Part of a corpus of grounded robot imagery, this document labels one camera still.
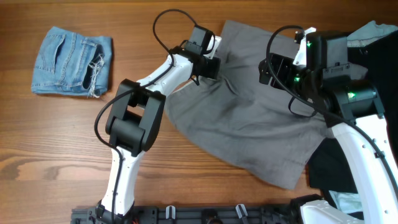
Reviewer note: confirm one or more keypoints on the folded blue denim shorts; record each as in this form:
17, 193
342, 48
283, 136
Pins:
71, 64

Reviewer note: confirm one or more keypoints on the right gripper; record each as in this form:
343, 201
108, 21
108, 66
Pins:
280, 79

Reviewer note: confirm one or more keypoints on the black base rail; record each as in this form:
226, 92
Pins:
278, 213

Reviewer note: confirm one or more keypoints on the grey shorts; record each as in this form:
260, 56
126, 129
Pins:
243, 122

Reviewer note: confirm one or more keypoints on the light blue garment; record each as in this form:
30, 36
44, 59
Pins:
374, 47

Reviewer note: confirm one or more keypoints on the black garment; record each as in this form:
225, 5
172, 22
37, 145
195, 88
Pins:
354, 111

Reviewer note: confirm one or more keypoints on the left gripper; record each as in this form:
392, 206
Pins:
212, 71

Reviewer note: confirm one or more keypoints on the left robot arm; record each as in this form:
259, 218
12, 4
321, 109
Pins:
136, 113

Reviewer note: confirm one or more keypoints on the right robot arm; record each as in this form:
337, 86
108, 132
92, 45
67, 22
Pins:
352, 110

